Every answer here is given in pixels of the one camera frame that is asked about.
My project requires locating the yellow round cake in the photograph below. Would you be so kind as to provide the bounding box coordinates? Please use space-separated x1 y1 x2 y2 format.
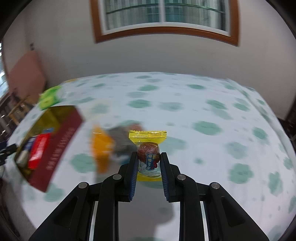
128 131 167 182

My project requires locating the green tissue pack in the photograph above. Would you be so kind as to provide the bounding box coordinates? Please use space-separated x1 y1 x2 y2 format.
38 85 64 110

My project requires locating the grey seaweed snack packet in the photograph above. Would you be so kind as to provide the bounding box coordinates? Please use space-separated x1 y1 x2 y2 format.
108 126 137 163

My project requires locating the wooden-framed window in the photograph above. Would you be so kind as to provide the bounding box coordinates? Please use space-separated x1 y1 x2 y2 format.
89 0 240 46

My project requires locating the cloud-patterned white tablecloth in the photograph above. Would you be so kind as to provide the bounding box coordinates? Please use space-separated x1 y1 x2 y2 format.
6 72 295 240

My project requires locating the red snack packet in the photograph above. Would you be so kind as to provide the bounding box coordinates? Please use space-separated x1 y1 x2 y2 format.
28 133 51 170

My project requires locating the gold red toffee tin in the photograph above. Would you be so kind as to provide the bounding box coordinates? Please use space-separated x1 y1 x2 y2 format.
14 105 83 192

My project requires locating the blue snack packet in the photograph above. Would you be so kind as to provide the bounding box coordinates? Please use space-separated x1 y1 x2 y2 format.
23 136 37 153

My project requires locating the orange snack packet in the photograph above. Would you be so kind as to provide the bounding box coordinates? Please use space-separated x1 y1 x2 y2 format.
90 125 115 173

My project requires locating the wooden chair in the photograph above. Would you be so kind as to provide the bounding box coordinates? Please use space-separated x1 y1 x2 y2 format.
8 94 35 126

